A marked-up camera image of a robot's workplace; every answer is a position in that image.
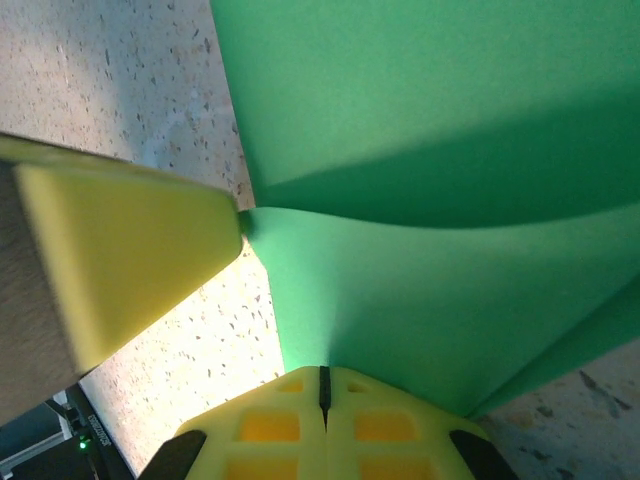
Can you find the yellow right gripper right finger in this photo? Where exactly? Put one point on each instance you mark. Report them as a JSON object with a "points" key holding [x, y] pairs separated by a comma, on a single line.
{"points": [[385, 430]]}

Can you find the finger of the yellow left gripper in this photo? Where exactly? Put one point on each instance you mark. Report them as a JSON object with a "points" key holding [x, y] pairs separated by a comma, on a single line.
{"points": [[125, 240]]}

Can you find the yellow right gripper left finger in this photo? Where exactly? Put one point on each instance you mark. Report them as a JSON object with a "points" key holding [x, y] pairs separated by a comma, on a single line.
{"points": [[270, 430]]}

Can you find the green cloth piece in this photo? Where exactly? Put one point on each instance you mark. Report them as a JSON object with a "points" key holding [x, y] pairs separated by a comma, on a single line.
{"points": [[400, 100]]}

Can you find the aluminium mounting rail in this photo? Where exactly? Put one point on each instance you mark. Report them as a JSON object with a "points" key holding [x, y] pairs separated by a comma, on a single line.
{"points": [[30, 455]]}

